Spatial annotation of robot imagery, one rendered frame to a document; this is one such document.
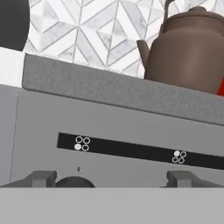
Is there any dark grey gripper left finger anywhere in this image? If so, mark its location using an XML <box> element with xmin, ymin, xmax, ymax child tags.
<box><xmin>0</xmin><ymin>170</ymin><xmax>58</xmax><ymax>188</ymax></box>

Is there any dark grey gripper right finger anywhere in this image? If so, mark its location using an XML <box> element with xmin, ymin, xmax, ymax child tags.
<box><xmin>159</xmin><ymin>170</ymin><xmax>224</xmax><ymax>188</ymax></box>

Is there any grey stove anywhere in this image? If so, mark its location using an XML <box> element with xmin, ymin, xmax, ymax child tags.
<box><xmin>0</xmin><ymin>52</ymin><xmax>224</xmax><ymax>189</ymax></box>

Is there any brown kettle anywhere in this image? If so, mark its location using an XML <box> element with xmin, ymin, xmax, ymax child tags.
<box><xmin>136</xmin><ymin>0</ymin><xmax>224</xmax><ymax>95</ymax></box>

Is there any red object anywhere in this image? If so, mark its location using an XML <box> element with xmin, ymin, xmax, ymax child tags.
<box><xmin>215</xmin><ymin>83</ymin><xmax>224</xmax><ymax>97</ymax></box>

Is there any dark round pan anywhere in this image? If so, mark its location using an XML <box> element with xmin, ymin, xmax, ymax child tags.
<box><xmin>0</xmin><ymin>0</ymin><xmax>31</xmax><ymax>52</ymax></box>

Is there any black stove knob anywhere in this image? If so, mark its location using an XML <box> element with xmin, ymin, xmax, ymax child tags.
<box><xmin>55</xmin><ymin>176</ymin><xmax>96</xmax><ymax>189</ymax></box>

